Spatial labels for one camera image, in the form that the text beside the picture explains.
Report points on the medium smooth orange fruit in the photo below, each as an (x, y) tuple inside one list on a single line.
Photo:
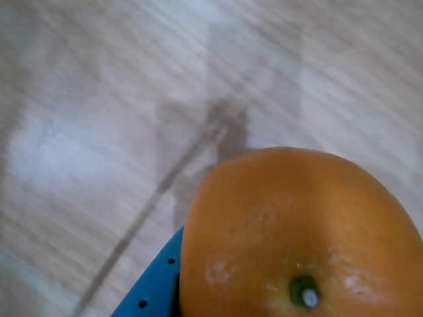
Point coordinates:
[(281, 231)]

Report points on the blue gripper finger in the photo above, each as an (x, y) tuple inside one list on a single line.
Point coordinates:
[(148, 290)]

